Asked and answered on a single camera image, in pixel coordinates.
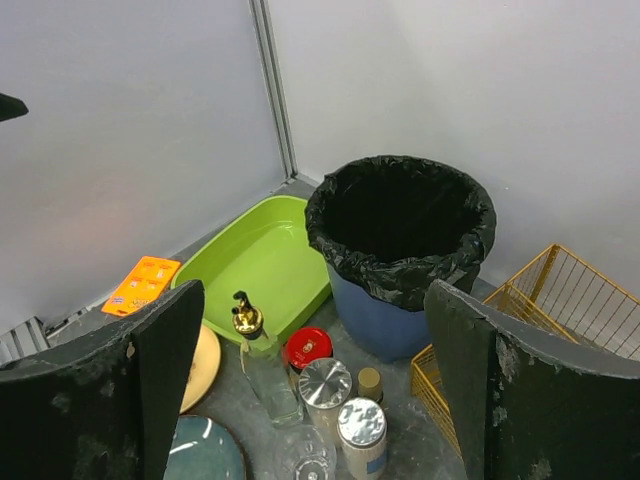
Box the silver lid spice jar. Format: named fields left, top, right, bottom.
left=298, top=357, right=353, bottom=447

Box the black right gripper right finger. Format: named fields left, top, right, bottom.
left=424, top=280, right=639, bottom=479

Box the small brown bottle tan cap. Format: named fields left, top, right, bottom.
left=357, top=367, right=384, bottom=404

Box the clear glass cup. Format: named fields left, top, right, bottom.
left=273, top=424, right=337, bottom=480

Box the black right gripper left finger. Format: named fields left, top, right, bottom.
left=1, top=280, right=205, bottom=479

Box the blue label silver lid jar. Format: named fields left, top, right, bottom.
left=337, top=397, right=387, bottom=479

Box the beige plate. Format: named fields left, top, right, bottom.
left=180, top=324, right=222, bottom=414

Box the green plastic basin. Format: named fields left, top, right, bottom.
left=171, top=195, right=331, bottom=344

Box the yellow wire basket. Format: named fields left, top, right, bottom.
left=410, top=243, right=640, bottom=457

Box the glass oil bottle gold spout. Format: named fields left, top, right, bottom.
left=232, top=291, right=304, bottom=428

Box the black trash bag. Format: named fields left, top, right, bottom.
left=305, top=155, right=497, bottom=311

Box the blue trash bin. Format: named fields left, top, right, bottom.
left=327, top=264, right=431, bottom=363

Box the blue ceramic plate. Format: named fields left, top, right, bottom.
left=163, top=415, right=248, bottom=480

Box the red lid sauce jar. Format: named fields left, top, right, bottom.
left=282, top=326, right=334, bottom=387

